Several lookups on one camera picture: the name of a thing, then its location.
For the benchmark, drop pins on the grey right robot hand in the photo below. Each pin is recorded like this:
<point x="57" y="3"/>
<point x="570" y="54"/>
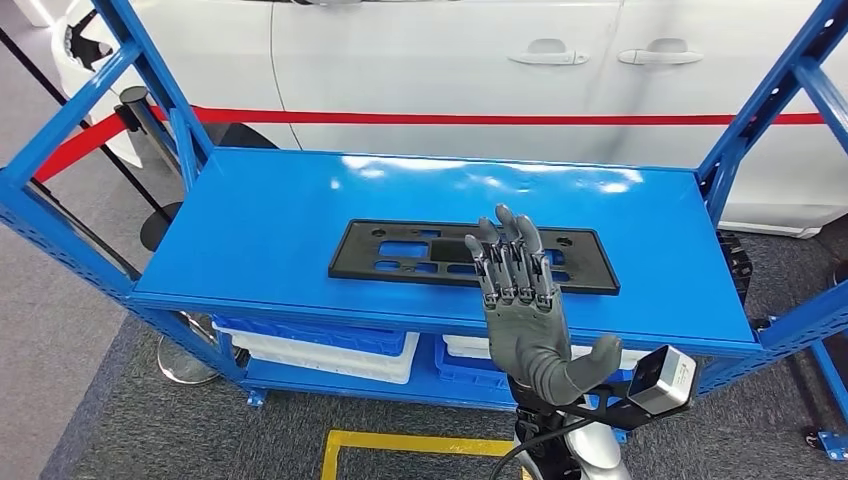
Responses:
<point x="530" y="344"/>

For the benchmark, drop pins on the black plastic frame part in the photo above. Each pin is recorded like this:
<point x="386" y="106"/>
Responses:
<point x="371" y="265"/>

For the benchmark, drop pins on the white plastic crate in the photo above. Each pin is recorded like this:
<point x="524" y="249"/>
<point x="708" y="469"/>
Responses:
<point x="464" y="346"/>
<point x="331" y="368"/>

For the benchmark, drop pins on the black ribbed object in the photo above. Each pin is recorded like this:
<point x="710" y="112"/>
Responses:
<point x="735" y="265"/>

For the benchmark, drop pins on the red barrier belt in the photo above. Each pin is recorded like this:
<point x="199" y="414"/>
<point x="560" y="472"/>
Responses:
<point x="464" y="119"/>
<point x="73" y="149"/>

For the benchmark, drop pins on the white car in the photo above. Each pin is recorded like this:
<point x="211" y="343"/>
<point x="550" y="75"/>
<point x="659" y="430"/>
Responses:
<point x="397" y="60"/>

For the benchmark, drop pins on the chrome barrier stanchion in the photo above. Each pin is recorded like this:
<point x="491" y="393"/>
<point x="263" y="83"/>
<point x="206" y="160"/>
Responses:
<point x="136" y="99"/>
<point x="185" y="364"/>

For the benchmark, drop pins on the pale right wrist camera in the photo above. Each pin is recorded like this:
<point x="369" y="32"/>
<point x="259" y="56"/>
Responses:
<point x="662" y="381"/>

